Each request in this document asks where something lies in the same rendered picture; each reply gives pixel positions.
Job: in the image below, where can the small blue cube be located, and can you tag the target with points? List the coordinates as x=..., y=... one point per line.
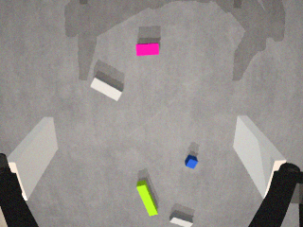
x=191, y=161

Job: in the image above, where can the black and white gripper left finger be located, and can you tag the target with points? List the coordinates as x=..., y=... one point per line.
x=25, y=166

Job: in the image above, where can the magenta rectangular block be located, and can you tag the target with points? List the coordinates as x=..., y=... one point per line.
x=147, y=49

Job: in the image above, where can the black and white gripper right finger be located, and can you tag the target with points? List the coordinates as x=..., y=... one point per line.
x=278, y=182

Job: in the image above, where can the lime green rod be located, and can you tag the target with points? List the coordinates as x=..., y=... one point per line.
x=146, y=196

